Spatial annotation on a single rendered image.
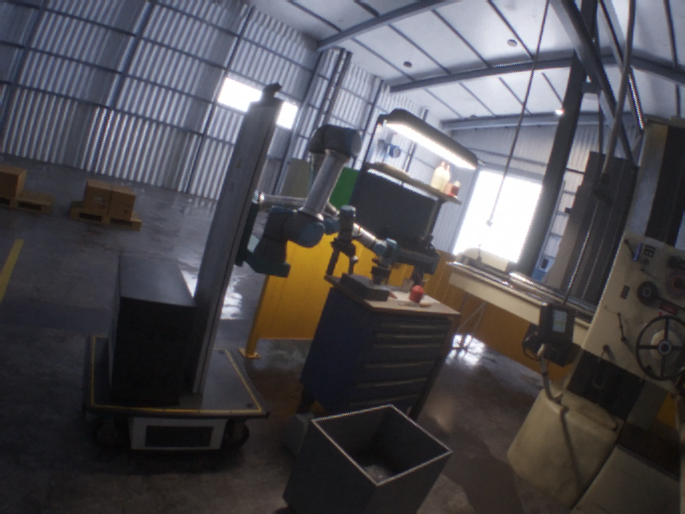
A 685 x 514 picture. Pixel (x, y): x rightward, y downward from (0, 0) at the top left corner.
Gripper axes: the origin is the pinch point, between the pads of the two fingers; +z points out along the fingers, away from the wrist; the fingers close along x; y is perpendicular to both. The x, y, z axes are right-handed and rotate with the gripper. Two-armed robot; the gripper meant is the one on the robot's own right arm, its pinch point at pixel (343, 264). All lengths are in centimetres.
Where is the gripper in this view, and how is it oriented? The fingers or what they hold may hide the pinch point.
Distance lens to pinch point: 195.4
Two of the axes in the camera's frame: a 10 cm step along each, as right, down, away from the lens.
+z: -0.7, 8.7, 4.9
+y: -8.1, 2.3, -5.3
